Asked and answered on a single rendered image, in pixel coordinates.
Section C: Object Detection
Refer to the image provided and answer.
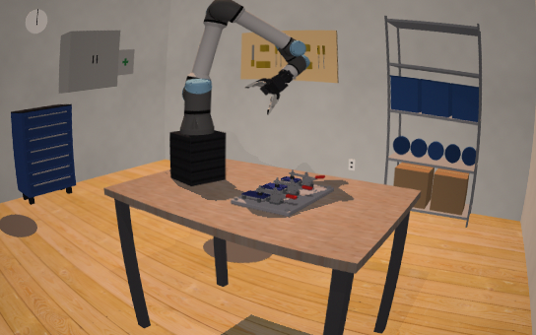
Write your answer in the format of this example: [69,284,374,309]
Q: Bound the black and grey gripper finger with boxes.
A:
[245,78,269,88]
[267,94,280,115]

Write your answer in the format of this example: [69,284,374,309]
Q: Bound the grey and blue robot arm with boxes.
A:
[180,0,310,135]

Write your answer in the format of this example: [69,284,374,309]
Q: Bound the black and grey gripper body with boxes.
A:
[265,70,294,95]

